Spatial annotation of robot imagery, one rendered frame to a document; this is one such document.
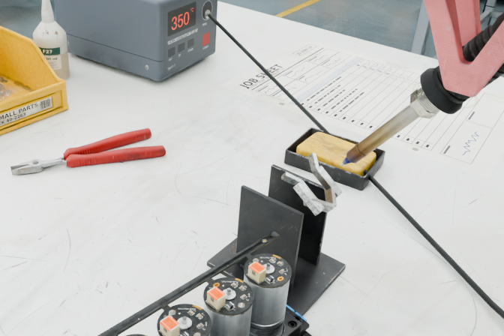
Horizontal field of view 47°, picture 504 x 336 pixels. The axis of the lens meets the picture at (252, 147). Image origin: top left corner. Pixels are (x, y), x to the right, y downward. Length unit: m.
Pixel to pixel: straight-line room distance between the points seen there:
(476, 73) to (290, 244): 0.16
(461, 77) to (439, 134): 0.35
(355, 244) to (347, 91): 0.27
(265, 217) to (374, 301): 0.09
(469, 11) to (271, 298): 0.17
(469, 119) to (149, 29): 0.35
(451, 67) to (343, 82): 0.43
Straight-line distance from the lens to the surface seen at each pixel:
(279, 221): 0.35
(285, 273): 0.31
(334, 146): 0.52
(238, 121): 0.58
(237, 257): 0.31
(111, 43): 0.66
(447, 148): 0.59
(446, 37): 0.26
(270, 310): 0.31
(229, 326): 0.29
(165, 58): 0.63
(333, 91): 0.66
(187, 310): 0.29
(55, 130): 0.56
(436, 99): 0.28
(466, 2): 0.29
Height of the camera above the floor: 1.02
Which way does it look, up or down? 30 degrees down
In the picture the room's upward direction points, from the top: 5 degrees clockwise
